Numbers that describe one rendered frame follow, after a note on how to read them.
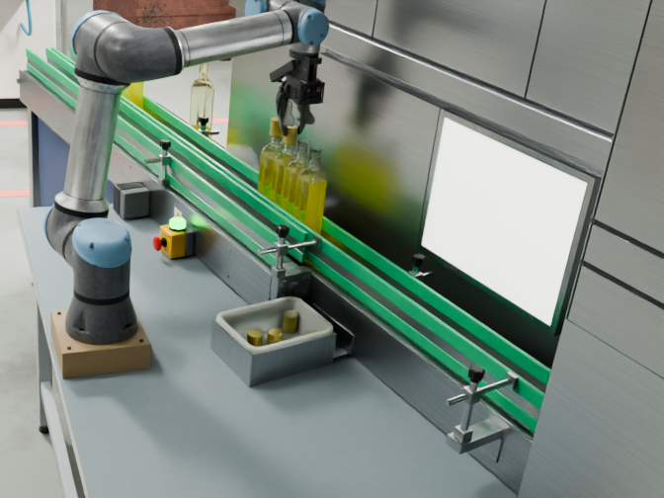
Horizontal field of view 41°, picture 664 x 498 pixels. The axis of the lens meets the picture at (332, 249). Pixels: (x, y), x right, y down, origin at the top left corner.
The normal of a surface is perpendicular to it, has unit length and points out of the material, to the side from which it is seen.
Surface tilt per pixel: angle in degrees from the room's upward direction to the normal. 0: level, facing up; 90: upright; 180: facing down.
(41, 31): 90
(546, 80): 90
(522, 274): 90
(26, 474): 0
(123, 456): 0
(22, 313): 0
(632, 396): 90
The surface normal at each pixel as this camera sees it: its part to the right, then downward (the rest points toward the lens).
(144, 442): 0.12, -0.90
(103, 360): 0.39, 0.44
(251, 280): -0.81, 0.16
